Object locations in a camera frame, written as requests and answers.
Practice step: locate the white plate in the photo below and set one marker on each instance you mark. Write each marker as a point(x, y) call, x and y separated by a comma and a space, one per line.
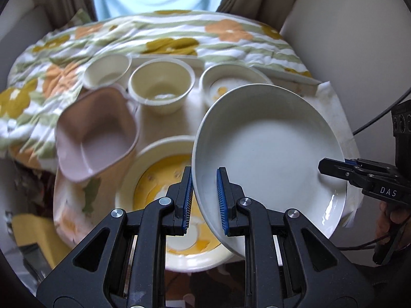
point(266, 141)

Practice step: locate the white ribbed bowl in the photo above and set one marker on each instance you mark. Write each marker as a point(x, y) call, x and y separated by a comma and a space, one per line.
point(160, 83)

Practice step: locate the person's right hand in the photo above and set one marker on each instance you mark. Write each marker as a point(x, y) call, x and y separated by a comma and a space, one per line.
point(382, 221)

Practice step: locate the yellow box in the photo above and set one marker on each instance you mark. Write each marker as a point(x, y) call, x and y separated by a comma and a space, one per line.
point(35, 234)

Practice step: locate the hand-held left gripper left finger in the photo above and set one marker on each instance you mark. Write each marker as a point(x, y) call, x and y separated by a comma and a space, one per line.
point(188, 199)

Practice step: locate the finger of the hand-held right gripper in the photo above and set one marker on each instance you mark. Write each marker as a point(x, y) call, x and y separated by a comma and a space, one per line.
point(372, 165)
point(332, 168)

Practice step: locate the floral striped blanket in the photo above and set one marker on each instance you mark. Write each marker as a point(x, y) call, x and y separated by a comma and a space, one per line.
point(96, 35)

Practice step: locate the white bowl with yellow print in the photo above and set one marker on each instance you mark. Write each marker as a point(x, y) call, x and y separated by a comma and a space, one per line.
point(224, 77)

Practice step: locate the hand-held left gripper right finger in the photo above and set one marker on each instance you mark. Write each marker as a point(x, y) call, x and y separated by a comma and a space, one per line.
point(221, 199)

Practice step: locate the pink square bowl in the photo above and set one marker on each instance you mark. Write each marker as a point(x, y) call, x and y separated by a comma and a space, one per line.
point(96, 144)

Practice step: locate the large cream plate yellow print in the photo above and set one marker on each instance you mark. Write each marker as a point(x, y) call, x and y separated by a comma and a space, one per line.
point(154, 179)

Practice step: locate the small white bowl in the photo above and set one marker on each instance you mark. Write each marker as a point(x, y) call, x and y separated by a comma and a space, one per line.
point(106, 70)

